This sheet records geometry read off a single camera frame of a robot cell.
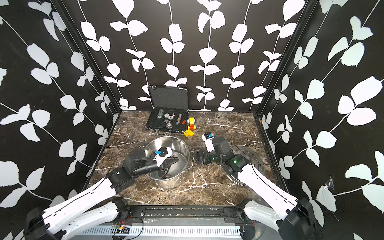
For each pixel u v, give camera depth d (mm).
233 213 746
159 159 593
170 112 1182
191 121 1104
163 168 609
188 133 1045
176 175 703
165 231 701
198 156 674
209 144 680
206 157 672
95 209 562
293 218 378
